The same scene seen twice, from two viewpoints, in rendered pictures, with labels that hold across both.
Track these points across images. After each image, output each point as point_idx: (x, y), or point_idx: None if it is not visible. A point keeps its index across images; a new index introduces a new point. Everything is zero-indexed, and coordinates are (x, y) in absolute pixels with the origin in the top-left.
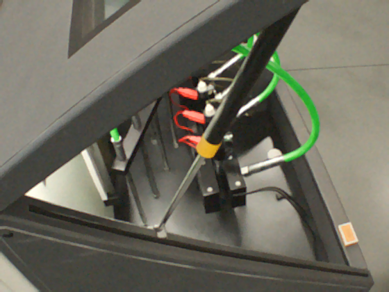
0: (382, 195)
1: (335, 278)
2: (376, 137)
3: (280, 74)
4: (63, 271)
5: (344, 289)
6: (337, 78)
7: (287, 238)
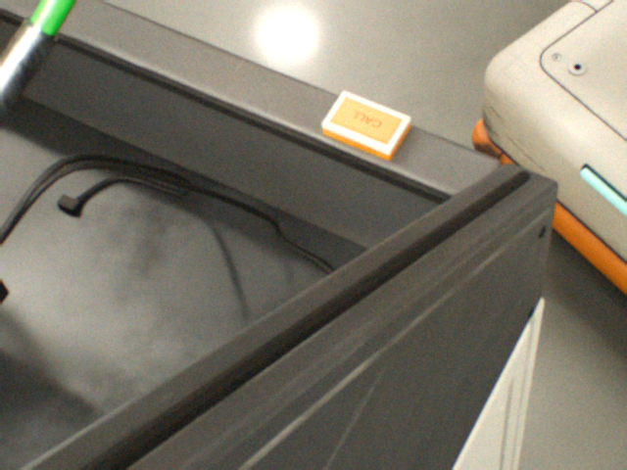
0: (275, 41)
1: (482, 237)
2: None
3: None
4: None
5: (510, 257)
6: None
7: (199, 286)
